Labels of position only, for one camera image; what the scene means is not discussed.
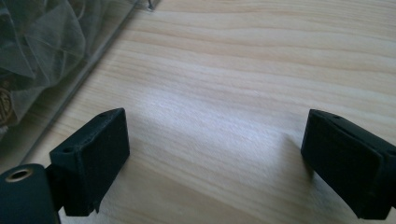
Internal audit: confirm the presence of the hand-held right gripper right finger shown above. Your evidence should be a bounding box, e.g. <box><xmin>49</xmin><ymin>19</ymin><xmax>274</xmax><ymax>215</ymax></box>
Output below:
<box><xmin>300</xmin><ymin>108</ymin><xmax>396</xmax><ymax>220</ymax></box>

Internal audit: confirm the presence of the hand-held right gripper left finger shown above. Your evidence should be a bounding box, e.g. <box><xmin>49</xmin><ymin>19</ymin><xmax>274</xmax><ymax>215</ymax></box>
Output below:
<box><xmin>46</xmin><ymin>107</ymin><xmax>131</xmax><ymax>217</ymax></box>

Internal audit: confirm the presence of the clear acrylic box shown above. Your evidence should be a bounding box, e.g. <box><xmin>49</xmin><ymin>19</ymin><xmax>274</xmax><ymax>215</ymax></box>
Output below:
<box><xmin>0</xmin><ymin>0</ymin><xmax>163</xmax><ymax>166</ymax></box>

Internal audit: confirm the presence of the sheer grey mesh pouch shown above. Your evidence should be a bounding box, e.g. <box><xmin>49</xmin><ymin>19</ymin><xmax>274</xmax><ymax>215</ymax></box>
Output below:
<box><xmin>0</xmin><ymin>0</ymin><xmax>108</xmax><ymax>132</ymax></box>

